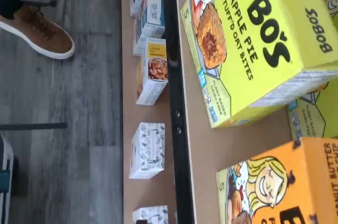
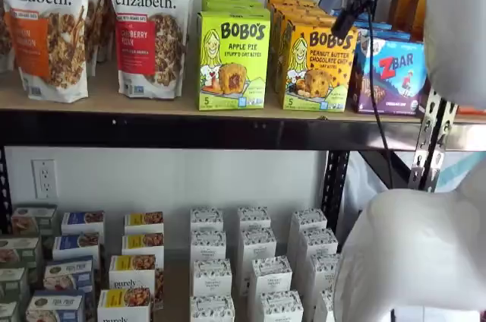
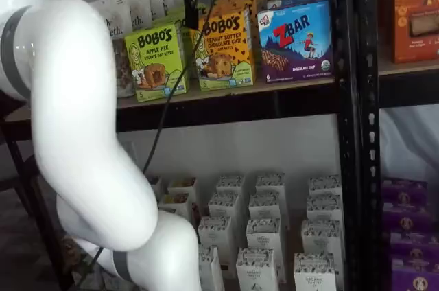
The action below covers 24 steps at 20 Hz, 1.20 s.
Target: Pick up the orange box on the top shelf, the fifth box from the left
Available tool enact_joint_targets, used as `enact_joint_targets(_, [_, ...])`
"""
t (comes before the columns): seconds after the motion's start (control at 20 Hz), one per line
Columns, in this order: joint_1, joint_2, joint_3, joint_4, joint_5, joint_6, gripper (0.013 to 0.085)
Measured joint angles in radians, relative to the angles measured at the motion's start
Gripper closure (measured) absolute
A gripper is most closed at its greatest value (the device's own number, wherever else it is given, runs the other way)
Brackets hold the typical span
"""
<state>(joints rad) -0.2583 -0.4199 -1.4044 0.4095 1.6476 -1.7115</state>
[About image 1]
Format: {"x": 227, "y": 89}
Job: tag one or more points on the black shelf rail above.
{"x": 179, "y": 102}

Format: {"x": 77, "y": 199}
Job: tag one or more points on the black tripod leg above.
{"x": 39, "y": 3}
{"x": 31, "y": 126}

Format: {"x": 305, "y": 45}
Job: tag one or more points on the green Bobo's apple pie box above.
{"x": 311, "y": 118}
{"x": 251, "y": 49}

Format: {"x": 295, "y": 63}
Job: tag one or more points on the white floral Organic Pantry box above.
{"x": 150, "y": 216}
{"x": 150, "y": 150}

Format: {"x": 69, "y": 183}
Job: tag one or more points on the person leg black sock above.
{"x": 9, "y": 7}

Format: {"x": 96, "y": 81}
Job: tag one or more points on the white box with teal stripe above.
{"x": 6, "y": 166}

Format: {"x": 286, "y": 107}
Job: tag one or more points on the brown suede shoe white sole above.
{"x": 39, "y": 31}

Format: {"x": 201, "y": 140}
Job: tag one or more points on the orange Bobo's peanut butter box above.
{"x": 277, "y": 181}

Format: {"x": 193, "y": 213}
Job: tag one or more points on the yellow label granola box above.
{"x": 155, "y": 63}

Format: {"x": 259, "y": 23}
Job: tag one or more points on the blue label granola box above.
{"x": 154, "y": 10}

